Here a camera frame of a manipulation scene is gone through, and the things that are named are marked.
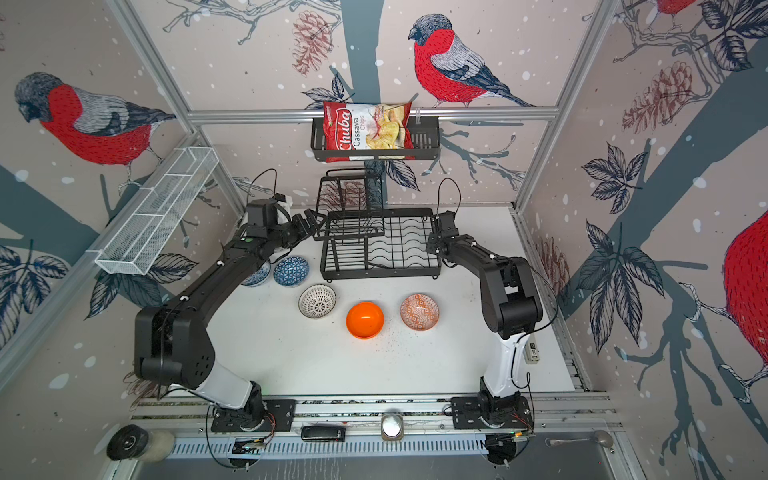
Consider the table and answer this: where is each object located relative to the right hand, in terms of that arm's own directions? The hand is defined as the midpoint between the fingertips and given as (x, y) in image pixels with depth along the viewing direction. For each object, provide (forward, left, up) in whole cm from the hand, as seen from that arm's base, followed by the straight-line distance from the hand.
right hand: (434, 246), depth 101 cm
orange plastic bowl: (-26, +21, -3) cm, 34 cm away
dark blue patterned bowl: (-10, +49, -3) cm, 50 cm away
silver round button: (-53, +12, +2) cm, 55 cm away
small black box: (-55, +28, -4) cm, 62 cm away
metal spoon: (-52, -39, -8) cm, 66 cm away
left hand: (-7, +35, +19) cm, 40 cm away
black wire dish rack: (-11, +22, +16) cm, 29 cm away
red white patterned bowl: (-23, +5, -5) cm, 24 cm away
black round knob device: (-59, +65, +7) cm, 88 cm away
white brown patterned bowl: (-21, +38, -3) cm, 43 cm away
